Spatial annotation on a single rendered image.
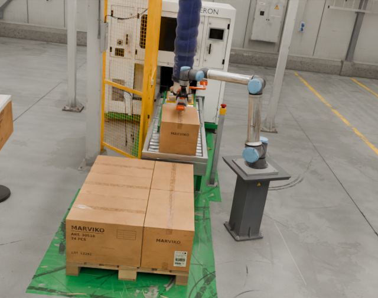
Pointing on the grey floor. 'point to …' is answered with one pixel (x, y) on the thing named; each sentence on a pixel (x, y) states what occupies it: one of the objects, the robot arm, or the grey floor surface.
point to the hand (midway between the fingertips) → (181, 106)
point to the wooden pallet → (126, 271)
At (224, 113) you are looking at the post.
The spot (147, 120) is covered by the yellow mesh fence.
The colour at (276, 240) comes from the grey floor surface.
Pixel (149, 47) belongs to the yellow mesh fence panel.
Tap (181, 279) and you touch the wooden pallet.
